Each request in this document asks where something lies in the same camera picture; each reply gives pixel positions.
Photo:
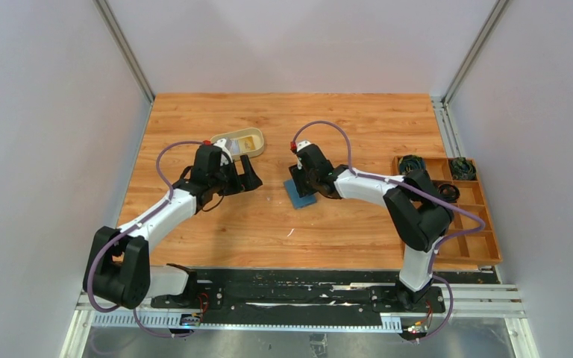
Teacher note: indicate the blue card holder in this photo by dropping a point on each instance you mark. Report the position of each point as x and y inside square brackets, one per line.
[296, 200]

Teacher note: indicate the right aluminium corner post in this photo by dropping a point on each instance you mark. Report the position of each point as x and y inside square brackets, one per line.
[486, 30]

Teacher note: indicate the wooden compartment organizer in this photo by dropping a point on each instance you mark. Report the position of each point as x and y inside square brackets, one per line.
[458, 182]

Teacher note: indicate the card in tray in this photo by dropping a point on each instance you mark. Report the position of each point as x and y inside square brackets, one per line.
[243, 145]

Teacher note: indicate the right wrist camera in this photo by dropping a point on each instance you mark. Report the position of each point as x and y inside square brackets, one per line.
[296, 147]

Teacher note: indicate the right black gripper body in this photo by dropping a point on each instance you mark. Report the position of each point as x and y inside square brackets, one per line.
[313, 180]

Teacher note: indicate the aluminium corner post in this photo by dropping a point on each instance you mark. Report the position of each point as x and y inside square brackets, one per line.
[486, 30]
[115, 29]

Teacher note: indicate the aluminium rail frame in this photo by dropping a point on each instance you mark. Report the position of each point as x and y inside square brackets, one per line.
[465, 301]

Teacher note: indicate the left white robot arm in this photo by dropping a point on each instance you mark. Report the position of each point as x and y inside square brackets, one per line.
[119, 272]

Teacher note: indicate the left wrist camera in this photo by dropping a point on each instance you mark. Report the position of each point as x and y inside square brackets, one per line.
[224, 145]

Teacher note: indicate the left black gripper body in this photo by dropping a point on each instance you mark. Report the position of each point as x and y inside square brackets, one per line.
[227, 181]

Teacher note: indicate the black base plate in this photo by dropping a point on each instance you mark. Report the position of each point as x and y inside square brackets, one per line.
[300, 298]

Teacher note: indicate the beige oval tray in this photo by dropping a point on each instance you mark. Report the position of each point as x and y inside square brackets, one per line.
[255, 132]

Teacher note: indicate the left aluminium corner post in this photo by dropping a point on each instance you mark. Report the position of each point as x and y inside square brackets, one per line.
[115, 29]

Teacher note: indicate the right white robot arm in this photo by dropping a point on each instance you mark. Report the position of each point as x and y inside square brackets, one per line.
[420, 216]

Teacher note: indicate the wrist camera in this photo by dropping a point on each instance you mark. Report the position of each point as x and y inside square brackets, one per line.
[296, 147]
[224, 145]

